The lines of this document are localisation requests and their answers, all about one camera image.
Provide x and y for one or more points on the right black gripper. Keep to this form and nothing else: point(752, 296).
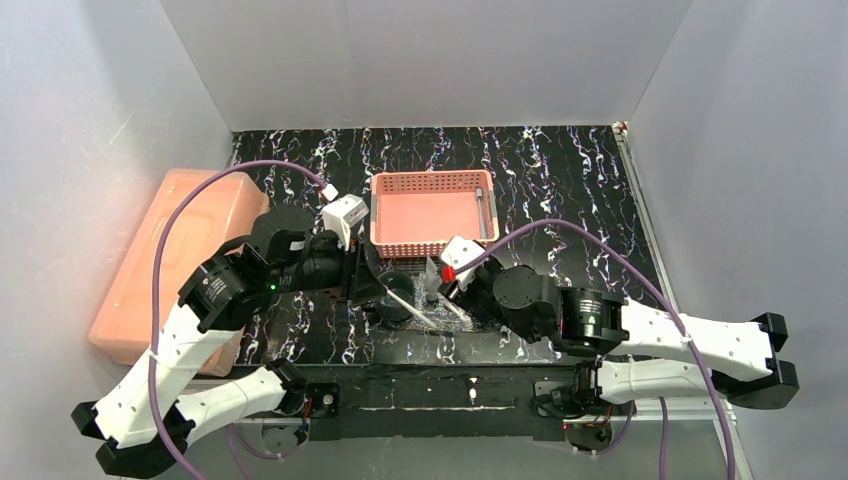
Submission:
point(457, 291)

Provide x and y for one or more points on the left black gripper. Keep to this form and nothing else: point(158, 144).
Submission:
point(357, 270)

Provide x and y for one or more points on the white toothbrush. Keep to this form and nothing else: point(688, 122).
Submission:
point(411, 309)
point(464, 319)

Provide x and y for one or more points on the dark green mug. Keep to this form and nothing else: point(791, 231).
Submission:
point(388, 309)

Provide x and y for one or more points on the clear textured acrylic holder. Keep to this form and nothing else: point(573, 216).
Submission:
point(437, 311)

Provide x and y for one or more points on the white toothpaste tube blue cap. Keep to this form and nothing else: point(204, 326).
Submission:
point(432, 282)

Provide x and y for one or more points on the clear textured oval tray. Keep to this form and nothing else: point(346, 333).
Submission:
point(452, 328)

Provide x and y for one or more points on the pink perforated plastic basket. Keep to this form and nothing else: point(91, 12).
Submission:
point(415, 214)

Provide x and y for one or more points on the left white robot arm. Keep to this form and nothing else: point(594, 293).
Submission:
point(148, 420)

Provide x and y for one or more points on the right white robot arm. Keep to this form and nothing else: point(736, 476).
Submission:
point(628, 350)

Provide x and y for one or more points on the grey toothbrush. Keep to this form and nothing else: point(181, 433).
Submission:
point(481, 213)

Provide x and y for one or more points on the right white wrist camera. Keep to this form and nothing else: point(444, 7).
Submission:
point(458, 258)

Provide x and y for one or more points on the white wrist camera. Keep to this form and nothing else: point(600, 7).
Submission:
point(342, 215)
point(458, 258)

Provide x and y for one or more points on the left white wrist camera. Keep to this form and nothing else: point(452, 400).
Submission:
point(342, 215)

